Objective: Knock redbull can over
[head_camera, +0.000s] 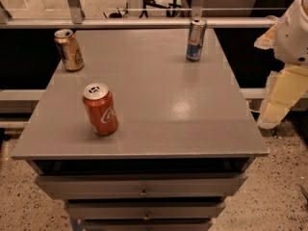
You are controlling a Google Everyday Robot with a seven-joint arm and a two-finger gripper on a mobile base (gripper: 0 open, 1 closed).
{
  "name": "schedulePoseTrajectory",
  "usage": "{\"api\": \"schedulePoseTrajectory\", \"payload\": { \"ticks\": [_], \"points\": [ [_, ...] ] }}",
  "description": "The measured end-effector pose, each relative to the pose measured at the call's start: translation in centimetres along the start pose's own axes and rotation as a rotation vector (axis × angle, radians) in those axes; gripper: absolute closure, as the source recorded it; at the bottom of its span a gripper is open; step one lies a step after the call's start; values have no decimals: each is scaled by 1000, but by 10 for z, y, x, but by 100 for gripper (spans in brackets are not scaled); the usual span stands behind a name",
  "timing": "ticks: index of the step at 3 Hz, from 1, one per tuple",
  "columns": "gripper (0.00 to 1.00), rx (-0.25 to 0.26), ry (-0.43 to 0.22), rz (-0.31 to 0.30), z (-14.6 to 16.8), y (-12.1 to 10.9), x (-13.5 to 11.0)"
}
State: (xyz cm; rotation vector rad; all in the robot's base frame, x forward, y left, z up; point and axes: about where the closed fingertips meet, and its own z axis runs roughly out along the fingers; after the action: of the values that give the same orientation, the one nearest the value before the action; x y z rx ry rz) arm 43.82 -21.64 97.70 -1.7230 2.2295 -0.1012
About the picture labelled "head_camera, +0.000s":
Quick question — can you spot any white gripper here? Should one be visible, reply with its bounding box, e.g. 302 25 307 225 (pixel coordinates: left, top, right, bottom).
254 0 308 129

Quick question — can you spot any blue silver redbull can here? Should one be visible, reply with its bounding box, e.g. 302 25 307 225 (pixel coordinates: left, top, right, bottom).
186 19 207 62

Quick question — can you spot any red coca-cola can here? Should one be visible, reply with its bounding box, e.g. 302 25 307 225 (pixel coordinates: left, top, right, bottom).
83 83 118 136

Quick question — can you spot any gold beverage can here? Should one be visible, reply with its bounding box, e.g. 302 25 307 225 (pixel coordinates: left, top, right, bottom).
54 29 85 71

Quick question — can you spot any grey drawer cabinet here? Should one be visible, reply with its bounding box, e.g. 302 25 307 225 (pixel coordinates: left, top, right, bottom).
11 28 270 231

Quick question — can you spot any grey metal railing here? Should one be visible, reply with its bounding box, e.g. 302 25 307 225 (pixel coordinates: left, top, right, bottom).
0 0 308 31

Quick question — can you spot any middle grey drawer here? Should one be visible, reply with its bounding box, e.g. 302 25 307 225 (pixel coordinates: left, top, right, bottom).
65 199 225 220

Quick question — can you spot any grey drawer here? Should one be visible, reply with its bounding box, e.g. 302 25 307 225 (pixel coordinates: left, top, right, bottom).
36 173 247 200
65 199 225 220
84 219 213 231

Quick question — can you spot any top grey drawer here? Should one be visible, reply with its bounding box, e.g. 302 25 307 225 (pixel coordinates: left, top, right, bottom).
36 173 247 200

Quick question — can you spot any bottom grey drawer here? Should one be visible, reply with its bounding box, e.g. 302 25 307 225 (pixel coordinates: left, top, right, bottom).
84 219 213 231

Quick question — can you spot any white cable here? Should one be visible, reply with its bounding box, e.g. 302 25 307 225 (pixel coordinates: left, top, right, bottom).
245 100 262 115

